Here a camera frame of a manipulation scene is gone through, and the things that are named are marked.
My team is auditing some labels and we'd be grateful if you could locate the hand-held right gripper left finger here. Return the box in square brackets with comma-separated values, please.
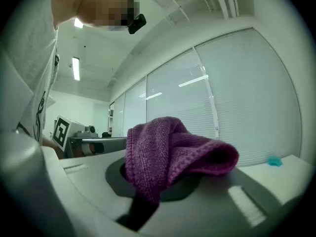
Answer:
[59, 149, 138, 237]

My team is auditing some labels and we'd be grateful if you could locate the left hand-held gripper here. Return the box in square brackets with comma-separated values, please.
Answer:
[52, 115, 128, 159]

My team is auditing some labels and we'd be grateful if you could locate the black head-mounted camera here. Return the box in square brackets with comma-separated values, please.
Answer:
[127, 13, 147, 35]

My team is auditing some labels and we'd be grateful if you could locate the person's left forearm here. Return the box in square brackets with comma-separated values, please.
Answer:
[41, 137, 65, 159]

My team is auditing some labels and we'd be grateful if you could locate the white window blinds panel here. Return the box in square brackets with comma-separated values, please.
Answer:
[146, 48, 219, 141]
[195, 28, 303, 167]
[112, 94, 125, 138]
[123, 79, 148, 138]

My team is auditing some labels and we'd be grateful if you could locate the purple microfiber cloth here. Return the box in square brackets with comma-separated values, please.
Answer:
[124, 117, 239, 207]

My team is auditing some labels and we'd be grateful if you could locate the person's head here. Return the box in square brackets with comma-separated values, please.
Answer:
[53, 0, 141, 32]

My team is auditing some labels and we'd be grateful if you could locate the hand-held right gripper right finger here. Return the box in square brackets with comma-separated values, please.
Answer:
[138, 167, 283, 237]

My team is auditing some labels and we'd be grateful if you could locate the teal fluffy duster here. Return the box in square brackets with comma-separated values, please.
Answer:
[268, 156, 283, 167]

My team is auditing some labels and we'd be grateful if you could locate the person's white printed t-shirt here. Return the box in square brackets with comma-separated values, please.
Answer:
[0, 0, 60, 143]

